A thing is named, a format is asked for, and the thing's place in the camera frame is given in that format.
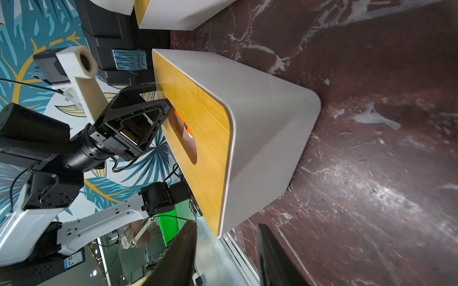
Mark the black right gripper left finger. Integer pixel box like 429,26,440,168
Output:
143,221,198,286

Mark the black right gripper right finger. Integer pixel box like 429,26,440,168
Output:
256,224,309,286

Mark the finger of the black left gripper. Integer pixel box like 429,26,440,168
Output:
94,98,172,152

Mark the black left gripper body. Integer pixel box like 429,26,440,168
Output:
50,84,157,172

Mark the white plastic tissue box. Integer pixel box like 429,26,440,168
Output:
140,0,234,31

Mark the yellow wooden box lid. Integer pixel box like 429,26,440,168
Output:
134,0,151,28

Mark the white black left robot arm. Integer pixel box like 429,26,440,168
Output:
1,84,190,286

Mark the black plastic toolbox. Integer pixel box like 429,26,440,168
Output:
75,1,171,86

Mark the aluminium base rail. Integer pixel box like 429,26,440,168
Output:
195,218,261,286

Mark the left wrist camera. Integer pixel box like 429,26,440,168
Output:
33,46,108,124

